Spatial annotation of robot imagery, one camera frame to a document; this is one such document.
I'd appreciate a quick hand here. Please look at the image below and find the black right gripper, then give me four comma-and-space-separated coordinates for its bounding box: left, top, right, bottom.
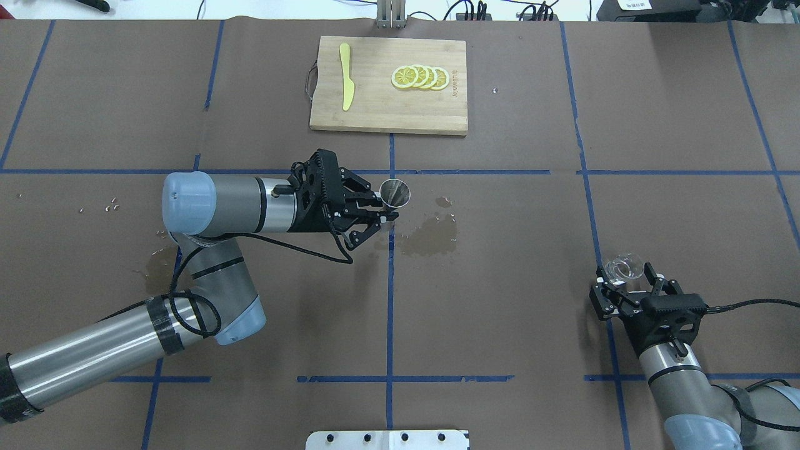
589, 262, 683, 321

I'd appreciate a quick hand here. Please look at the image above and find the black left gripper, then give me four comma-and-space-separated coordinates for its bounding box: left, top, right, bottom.
312, 167, 399, 250

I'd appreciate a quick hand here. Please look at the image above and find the clear glass shaker cup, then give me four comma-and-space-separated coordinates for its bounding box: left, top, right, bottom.
604, 252, 644, 286

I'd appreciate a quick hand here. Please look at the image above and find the steel jigger measuring cup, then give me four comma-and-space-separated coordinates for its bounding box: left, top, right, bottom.
378, 177, 411, 209

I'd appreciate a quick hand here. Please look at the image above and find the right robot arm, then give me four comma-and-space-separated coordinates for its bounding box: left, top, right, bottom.
589, 262, 799, 449

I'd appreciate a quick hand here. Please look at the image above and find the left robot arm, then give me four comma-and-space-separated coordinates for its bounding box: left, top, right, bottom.
2, 161, 411, 424

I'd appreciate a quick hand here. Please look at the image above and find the wooden cutting board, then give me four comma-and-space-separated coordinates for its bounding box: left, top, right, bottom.
309, 35, 469, 136

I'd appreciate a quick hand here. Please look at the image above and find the yellow plastic knife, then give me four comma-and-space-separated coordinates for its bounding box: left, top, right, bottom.
338, 42, 355, 112

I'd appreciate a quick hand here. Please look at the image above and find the lemon slice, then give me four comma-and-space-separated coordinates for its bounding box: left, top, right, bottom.
430, 67, 451, 91
418, 66, 439, 89
391, 66, 419, 89
411, 64, 428, 89

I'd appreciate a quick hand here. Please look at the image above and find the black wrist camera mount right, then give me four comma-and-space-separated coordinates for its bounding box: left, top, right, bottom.
622, 294, 709, 359

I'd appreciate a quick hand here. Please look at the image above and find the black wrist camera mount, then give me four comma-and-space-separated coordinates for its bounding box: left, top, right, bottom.
289, 149, 339, 233
622, 294, 709, 359

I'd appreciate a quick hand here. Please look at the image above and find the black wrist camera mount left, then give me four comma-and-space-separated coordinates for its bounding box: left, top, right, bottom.
289, 149, 339, 233

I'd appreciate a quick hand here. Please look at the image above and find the black braided cable right wrist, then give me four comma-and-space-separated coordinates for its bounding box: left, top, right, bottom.
703, 299, 800, 432

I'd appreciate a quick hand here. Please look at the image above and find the aluminium frame post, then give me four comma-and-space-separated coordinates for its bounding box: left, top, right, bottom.
375, 0, 408, 29

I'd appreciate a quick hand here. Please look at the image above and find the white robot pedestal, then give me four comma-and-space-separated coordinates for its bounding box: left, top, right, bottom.
305, 429, 471, 449

